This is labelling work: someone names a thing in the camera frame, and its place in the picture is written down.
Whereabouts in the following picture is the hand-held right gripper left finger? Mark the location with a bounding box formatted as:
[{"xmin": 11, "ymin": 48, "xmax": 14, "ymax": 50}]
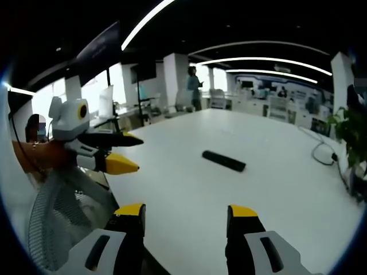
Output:
[{"xmin": 58, "ymin": 203, "xmax": 146, "ymax": 275}]

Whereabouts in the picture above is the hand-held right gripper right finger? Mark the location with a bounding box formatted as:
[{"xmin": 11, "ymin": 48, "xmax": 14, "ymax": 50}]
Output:
[{"xmin": 225, "ymin": 204, "xmax": 312, "ymax": 275}]

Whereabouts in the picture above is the black remote control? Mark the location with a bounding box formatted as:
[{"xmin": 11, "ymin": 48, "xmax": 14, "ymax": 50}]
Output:
[{"xmin": 202, "ymin": 150, "xmax": 247, "ymax": 172}]

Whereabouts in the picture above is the black pole stand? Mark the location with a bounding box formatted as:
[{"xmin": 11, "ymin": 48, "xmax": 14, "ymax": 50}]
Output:
[{"xmin": 134, "ymin": 64, "xmax": 146, "ymax": 127}]

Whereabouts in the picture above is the dark hanging screen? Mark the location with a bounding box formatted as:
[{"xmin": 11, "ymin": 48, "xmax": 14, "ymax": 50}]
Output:
[{"xmin": 75, "ymin": 20, "xmax": 121, "ymax": 87}]

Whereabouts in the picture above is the white office chair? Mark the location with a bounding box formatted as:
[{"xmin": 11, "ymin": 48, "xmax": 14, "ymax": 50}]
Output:
[
  {"xmin": 209, "ymin": 88, "xmax": 227, "ymax": 109},
  {"xmin": 268, "ymin": 96, "xmax": 290, "ymax": 121}
]

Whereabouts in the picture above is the green potted plant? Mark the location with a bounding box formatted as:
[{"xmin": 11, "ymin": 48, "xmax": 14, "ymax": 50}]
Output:
[{"xmin": 326, "ymin": 106, "xmax": 367, "ymax": 198}]

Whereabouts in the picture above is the black cable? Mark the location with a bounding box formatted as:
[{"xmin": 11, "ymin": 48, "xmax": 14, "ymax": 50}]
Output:
[
  {"xmin": 298, "ymin": 125, "xmax": 349, "ymax": 190},
  {"xmin": 7, "ymin": 110, "xmax": 46, "ymax": 175}
]

